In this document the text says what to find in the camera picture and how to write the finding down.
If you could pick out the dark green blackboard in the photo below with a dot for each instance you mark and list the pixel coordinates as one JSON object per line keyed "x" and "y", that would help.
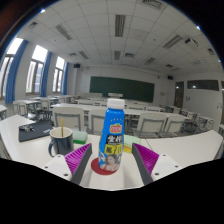
{"x": 123, "y": 88}

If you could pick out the black flat laptop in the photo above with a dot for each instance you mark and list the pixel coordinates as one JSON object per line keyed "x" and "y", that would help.
{"x": 38, "y": 131}

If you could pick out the thin wooden stick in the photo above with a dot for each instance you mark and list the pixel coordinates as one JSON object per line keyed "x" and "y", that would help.
{"x": 62, "y": 126}

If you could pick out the bunch of keys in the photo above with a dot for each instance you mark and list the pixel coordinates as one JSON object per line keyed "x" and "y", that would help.
{"x": 27, "y": 128}

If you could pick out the group of ceiling lights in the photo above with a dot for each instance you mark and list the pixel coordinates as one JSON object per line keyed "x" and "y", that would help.
{"x": 120, "y": 25}

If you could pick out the dark blue mug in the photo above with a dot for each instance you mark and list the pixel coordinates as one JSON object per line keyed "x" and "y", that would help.
{"x": 63, "y": 145}

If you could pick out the narrow tall window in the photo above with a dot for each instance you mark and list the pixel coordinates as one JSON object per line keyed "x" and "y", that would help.
{"x": 58, "y": 73}

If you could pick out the dark wide wall window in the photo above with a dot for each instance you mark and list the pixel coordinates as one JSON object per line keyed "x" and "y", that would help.
{"x": 203, "y": 85}

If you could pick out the black wall speaker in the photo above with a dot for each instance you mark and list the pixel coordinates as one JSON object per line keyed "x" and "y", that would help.
{"x": 170, "y": 77}
{"x": 77, "y": 65}

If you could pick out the flat round red coaster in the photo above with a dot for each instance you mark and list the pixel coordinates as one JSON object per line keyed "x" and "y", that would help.
{"x": 96, "y": 167}

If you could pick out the blue white-capped drink bottle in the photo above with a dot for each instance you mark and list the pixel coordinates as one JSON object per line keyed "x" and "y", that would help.
{"x": 112, "y": 133}

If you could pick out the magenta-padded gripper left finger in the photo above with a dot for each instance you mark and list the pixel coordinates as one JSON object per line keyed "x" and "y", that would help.
{"x": 75, "y": 160}

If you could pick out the large tall window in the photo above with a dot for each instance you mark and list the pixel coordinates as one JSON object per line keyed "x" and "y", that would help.
{"x": 8, "y": 63}

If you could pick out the dark classroom door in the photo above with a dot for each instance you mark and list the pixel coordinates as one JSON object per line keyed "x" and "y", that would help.
{"x": 179, "y": 94}

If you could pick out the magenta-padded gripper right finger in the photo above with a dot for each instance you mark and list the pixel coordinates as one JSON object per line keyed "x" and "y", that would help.
{"x": 150, "y": 160}

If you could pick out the narrow blue curtain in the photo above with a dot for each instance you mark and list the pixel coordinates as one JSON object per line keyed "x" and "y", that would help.
{"x": 65, "y": 78}

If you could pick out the wide blue curtain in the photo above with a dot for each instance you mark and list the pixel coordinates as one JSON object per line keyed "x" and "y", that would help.
{"x": 13, "y": 76}

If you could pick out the green and yellow sponge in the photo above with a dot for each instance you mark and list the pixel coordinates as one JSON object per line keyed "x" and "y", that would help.
{"x": 131, "y": 141}

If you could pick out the group of classroom chairs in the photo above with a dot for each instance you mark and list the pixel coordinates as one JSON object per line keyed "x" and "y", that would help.
{"x": 153, "y": 123}

